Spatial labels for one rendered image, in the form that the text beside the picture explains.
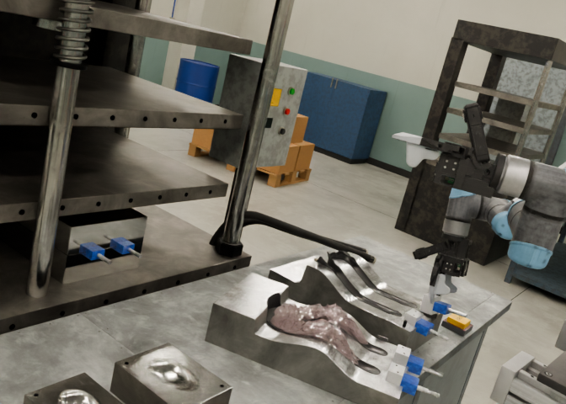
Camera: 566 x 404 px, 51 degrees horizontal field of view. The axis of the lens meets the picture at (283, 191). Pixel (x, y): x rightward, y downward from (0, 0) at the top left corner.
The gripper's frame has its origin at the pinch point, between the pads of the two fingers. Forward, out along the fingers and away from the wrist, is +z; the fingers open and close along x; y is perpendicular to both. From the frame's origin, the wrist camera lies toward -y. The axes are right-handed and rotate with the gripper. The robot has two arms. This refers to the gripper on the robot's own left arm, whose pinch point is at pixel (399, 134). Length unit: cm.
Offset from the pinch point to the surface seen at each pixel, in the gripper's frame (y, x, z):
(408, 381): 56, 24, -17
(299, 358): 58, 20, 9
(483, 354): 111, 262, -73
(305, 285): 51, 60, 18
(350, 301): 50, 55, 3
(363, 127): -12, 744, 92
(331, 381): 60, 19, 0
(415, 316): 47, 52, -16
